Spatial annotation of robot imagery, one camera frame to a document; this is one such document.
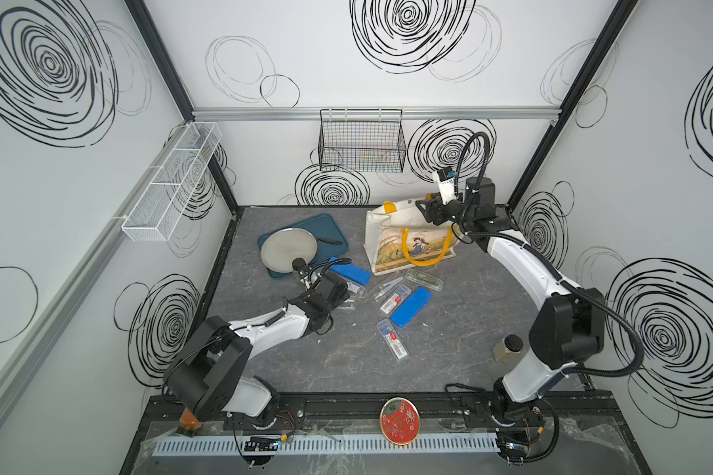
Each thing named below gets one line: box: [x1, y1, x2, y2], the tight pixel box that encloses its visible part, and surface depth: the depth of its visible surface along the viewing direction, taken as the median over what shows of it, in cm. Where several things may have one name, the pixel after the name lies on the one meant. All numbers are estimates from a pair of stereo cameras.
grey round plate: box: [260, 227, 319, 274], surface depth 108 cm
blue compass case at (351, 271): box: [328, 256, 372, 285], surface depth 101 cm
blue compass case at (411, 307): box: [390, 286, 433, 328], surface depth 93 cm
